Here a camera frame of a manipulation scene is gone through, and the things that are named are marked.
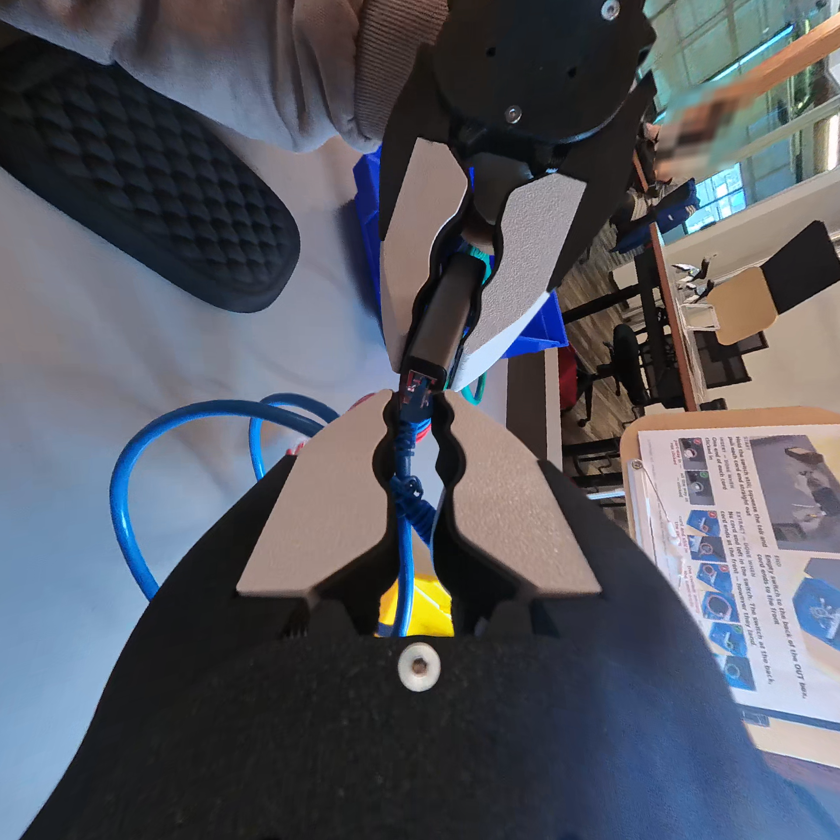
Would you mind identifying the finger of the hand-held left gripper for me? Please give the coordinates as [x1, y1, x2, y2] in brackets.
[449, 175, 588, 391]
[379, 136, 469, 374]

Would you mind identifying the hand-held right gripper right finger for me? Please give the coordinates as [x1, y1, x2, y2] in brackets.
[433, 392, 602, 608]

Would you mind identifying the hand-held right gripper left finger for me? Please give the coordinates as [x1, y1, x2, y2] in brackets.
[235, 388, 400, 605]

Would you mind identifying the blue plastic bin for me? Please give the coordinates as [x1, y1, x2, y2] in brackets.
[353, 147, 569, 358]

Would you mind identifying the dark grey network switch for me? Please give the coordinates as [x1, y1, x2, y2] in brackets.
[400, 255, 483, 395]

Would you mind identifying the blue ethernet cable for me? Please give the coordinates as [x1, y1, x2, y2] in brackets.
[110, 371, 437, 637]

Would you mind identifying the person's left forearm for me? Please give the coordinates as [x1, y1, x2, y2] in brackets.
[0, 0, 454, 153]

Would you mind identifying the yellow plastic object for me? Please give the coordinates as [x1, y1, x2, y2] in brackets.
[375, 574, 455, 637]

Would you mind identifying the red bin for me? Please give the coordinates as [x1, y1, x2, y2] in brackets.
[558, 348, 588, 411]

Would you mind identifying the black office chair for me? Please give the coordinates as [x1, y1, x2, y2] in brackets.
[564, 325, 651, 427]

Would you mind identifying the wooden edged desk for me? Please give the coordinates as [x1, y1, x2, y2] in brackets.
[564, 147, 756, 414]

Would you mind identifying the blue chair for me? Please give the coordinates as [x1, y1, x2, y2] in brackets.
[650, 178, 698, 232]

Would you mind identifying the tan and black chair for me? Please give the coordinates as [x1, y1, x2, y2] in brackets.
[672, 220, 840, 345]

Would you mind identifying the printed instruction sheet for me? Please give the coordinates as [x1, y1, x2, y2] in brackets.
[637, 423, 840, 726]

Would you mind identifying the black textured foam pad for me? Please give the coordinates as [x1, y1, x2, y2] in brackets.
[0, 39, 301, 313]

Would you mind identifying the green ethernet cable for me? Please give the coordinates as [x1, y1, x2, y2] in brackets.
[459, 241, 494, 405]

